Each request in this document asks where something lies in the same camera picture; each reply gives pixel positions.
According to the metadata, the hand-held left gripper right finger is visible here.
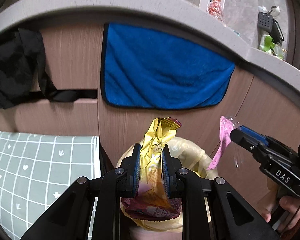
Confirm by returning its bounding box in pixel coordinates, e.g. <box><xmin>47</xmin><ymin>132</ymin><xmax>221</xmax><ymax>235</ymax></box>
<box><xmin>161</xmin><ymin>144</ymin><xmax>282</xmax><ymax>240</ymax></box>

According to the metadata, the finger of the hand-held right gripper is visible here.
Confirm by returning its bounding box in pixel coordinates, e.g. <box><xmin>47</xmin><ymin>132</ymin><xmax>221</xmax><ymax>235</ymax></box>
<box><xmin>230</xmin><ymin>128</ymin><xmax>268</xmax><ymax>165</ymax></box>
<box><xmin>241</xmin><ymin>126</ymin><xmax>300</xmax><ymax>158</ymax></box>

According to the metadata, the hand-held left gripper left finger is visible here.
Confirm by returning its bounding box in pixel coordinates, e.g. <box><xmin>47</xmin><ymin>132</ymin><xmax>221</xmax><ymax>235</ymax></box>
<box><xmin>20</xmin><ymin>143</ymin><xmax>143</xmax><ymax>240</ymax></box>

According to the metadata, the pink clear plastic wrapper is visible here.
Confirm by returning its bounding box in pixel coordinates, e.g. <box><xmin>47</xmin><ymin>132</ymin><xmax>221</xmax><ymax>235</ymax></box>
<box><xmin>206</xmin><ymin>116</ymin><xmax>240</xmax><ymax>171</ymax></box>

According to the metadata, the yellow plastic bin liner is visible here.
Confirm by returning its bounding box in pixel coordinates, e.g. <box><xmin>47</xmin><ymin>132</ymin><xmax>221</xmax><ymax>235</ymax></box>
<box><xmin>115</xmin><ymin>137</ymin><xmax>219</xmax><ymax>232</ymax></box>

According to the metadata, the gold and maroon snack packet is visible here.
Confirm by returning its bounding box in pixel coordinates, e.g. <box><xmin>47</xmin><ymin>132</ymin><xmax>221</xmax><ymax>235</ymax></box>
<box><xmin>121</xmin><ymin>117</ymin><xmax>183</xmax><ymax>222</ymax></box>

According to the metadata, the white trash can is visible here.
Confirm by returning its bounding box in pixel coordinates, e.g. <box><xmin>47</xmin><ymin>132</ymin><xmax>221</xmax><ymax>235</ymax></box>
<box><xmin>130</xmin><ymin>226</ymin><xmax>183</xmax><ymax>240</ymax></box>

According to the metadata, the person's right hand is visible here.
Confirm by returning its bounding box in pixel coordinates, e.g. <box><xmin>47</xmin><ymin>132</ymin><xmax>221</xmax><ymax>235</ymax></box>
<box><xmin>261</xmin><ymin>195</ymin><xmax>300</xmax><ymax>236</ymax></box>

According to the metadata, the green plastic bag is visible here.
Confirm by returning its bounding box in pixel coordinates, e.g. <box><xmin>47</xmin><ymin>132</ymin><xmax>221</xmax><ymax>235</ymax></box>
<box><xmin>259</xmin><ymin>35</ymin><xmax>285</xmax><ymax>60</ymax></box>

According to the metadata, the blue towel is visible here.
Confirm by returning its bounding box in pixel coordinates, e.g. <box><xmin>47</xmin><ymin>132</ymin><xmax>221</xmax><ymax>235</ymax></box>
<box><xmin>100</xmin><ymin>22</ymin><xmax>236</xmax><ymax>110</ymax></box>

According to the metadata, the green grid table mat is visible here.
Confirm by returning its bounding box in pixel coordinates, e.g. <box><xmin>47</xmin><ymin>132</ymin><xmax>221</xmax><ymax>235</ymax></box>
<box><xmin>0</xmin><ymin>130</ymin><xmax>100</xmax><ymax>240</ymax></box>

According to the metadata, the black dish rack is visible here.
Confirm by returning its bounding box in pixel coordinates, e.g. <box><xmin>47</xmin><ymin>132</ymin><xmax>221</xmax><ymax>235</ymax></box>
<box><xmin>269</xmin><ymin>20</ymin><xmax>285</xmax><ymax>42</ymax></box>

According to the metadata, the dark perforated utensil holder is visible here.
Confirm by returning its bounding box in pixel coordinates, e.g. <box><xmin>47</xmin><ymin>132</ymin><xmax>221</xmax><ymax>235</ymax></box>
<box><xmin>258</xmin><ymin>12</ymin><xmax>273</xmax><ymax>30</ymax></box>

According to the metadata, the red-filled plastic bottle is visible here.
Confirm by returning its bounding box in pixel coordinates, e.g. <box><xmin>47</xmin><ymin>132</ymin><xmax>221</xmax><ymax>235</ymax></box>
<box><xmin>207</xmin><ymin>0</ymin><xmax>225</xmax><ymax>23</ymax></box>

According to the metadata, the black cloth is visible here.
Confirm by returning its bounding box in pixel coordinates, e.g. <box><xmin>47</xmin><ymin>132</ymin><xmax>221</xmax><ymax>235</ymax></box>
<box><xmin>0</xmin><ymin>27</ymin><xmax>98</xmax><ymax>111</ymax></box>

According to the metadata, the grey kitchen countertop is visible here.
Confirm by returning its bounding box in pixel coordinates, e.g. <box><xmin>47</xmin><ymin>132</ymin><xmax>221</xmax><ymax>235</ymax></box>
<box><xmin>0</xmin><ymin>0</ymin><xmax>300</xmax><ymax>108</ymax></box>

